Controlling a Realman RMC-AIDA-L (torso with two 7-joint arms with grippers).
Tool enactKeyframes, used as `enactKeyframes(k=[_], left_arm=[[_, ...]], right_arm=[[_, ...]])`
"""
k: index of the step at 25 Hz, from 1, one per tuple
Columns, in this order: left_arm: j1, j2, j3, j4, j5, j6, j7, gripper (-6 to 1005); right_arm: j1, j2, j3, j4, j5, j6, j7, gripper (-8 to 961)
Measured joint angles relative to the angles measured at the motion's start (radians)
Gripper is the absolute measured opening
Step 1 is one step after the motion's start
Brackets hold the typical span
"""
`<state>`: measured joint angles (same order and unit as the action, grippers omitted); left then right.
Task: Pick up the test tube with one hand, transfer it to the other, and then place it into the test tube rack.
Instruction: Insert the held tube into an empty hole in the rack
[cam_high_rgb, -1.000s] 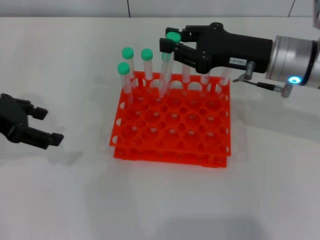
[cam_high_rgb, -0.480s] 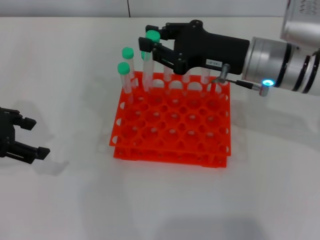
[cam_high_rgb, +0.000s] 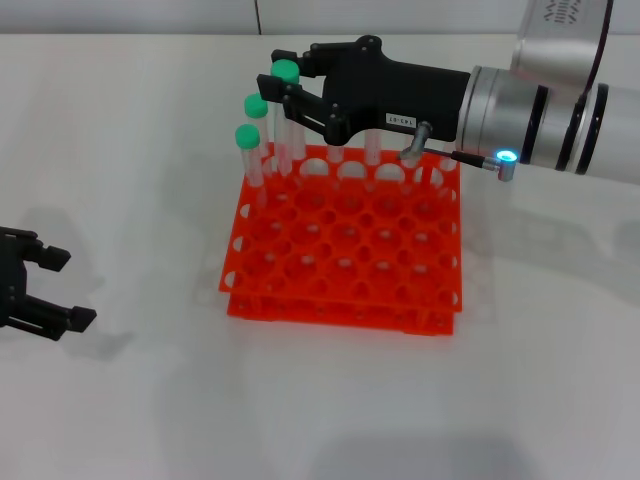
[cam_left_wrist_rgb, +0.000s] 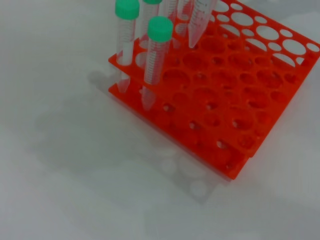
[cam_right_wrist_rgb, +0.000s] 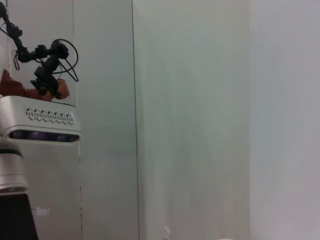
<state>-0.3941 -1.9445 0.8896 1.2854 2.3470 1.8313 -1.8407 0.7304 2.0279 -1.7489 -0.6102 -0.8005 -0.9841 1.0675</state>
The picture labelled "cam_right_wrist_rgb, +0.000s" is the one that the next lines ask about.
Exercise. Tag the black device on mount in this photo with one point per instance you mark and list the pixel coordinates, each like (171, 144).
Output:
(46, 80)

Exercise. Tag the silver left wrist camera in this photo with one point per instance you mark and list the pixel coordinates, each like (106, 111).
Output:
(15, 117)

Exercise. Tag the person in red shirt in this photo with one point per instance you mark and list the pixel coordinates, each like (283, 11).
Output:
(12, 86)

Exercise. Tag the grey panel with logo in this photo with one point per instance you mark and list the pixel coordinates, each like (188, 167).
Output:
(57, 187)

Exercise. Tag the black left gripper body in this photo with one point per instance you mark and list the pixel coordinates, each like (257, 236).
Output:
(15, 220)

